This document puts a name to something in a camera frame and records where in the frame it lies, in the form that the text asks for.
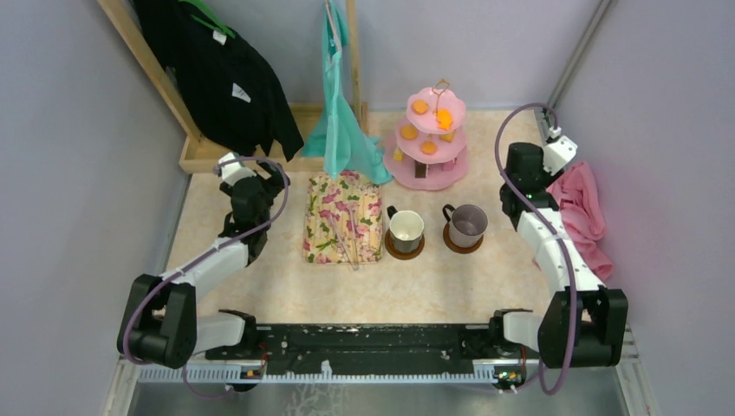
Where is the purple mug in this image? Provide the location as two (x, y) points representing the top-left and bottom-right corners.
(442, 204), (489, 247)

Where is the brown saucer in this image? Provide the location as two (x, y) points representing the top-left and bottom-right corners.
(384, 231), (426, 261)
(443, 225), (484, 254)

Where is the floral serving tray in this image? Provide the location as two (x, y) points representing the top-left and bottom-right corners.
(302, 171), (384, 266)

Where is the yellow square biscuit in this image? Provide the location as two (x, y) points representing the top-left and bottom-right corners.
(439, 131), (455, 143)

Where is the round orange cookie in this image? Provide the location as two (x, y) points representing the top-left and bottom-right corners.
(420, 140), (438, 155)

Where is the chocolate cake slice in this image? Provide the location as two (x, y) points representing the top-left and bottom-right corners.
(414, 161), (428, 179)

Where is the orange croissant pastry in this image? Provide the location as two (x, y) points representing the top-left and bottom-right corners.
(435, 108), (453, 131)

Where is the cream mug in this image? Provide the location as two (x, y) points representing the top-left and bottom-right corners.
(387, 205), (425, 252)

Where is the small brown cookie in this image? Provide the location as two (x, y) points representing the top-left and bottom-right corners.
(400, 125), (419, 140)

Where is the yellow cheese wedge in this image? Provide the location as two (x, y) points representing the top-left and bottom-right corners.
(393, 147), (404, 162)

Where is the small orange pastry top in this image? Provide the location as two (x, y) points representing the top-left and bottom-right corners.
(411, 99), (429, 115)

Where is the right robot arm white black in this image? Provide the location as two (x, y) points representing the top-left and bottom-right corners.
(488, 142), (628, 368)

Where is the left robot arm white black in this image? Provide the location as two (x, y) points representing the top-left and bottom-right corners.
(117, 153), (290, 369)

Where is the pink crumpled cloth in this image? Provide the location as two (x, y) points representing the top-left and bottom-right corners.
(547, 162), (614, 282)

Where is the wooden clothes rack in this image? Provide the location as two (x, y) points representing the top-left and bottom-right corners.
(96, 0), (369, 174)

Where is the pink three-tier cake stand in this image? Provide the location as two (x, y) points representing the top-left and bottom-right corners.
(383, 79), (469, 191)

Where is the teal hanging garment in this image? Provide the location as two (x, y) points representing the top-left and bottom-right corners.
(302, 1), (393, 185)

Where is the black hanging garment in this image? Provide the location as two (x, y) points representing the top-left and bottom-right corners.
(133, 0), (304, 160)

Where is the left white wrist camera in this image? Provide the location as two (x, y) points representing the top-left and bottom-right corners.
(215, 152), (257, 186)

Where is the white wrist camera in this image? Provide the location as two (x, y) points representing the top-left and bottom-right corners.
(215, 152), (257, 186)
(542, 127), (578, 175)

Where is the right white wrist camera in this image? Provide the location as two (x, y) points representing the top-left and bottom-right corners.
(542, 127), (578, 175)

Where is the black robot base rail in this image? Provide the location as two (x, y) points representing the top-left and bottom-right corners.
(205, 323), (538, 389)

